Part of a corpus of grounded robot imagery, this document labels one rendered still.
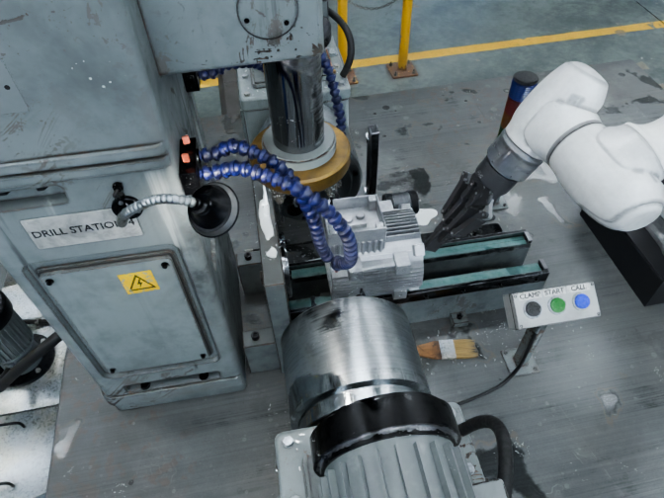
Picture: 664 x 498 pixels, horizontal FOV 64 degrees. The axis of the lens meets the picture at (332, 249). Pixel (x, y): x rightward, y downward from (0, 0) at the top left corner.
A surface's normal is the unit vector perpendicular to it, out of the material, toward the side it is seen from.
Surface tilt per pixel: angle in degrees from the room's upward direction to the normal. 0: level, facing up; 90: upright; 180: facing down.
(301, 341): 43
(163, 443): 0
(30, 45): 90
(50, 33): 90
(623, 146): 26
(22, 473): 0
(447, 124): 0
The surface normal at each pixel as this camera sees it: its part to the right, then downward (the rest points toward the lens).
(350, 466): -0.66, -0.40
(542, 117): -0.77, 0.02
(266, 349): 0.17, 0.75
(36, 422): -0.02, -0.65
